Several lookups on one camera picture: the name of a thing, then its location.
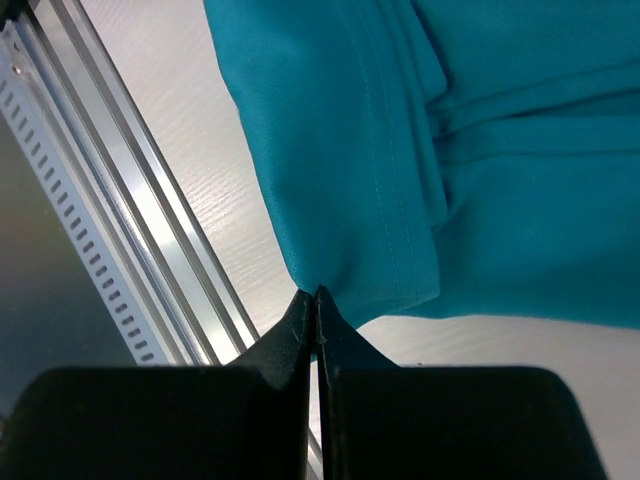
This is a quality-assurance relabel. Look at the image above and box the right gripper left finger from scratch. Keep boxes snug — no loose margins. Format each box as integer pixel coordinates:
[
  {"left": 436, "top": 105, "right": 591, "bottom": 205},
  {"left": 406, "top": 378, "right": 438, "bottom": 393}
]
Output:
[{"left": 1, "top": 292, "right": 313, "bottom": 479}]

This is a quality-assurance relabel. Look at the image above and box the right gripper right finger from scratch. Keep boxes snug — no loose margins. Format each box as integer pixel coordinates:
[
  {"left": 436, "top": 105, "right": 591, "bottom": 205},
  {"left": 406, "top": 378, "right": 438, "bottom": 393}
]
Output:
[{"left": 314, "top": 288, "right": 606, "bottom": 479}]

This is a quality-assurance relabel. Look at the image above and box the teal t shirt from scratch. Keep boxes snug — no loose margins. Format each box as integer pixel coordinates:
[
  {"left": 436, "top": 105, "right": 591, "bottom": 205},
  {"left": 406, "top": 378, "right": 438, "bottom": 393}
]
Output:
[{"left": 204, "top": 1, "right": 639, "bottom": 328}]

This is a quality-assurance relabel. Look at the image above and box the aluminium front rail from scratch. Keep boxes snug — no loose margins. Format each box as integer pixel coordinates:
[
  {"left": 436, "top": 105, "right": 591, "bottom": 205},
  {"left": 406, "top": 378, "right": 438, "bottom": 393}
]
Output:
[{"left": 1, "top": 1, "right": 321, "bottom": 479}]

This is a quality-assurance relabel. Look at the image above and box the white slotted cable duct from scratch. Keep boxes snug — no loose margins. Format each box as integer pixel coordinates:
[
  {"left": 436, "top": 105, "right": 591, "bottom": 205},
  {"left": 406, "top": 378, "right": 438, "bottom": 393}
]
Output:
[{"left": 1, "top": 24, "right": 175, "bottom": 365}]

